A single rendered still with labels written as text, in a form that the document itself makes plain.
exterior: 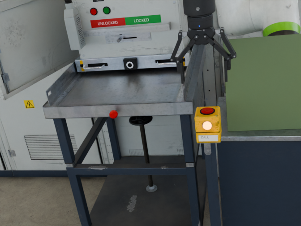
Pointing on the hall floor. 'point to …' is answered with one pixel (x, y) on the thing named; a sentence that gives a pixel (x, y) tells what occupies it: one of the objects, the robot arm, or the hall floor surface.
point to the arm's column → (260, 183)
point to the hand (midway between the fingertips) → (204, 77)
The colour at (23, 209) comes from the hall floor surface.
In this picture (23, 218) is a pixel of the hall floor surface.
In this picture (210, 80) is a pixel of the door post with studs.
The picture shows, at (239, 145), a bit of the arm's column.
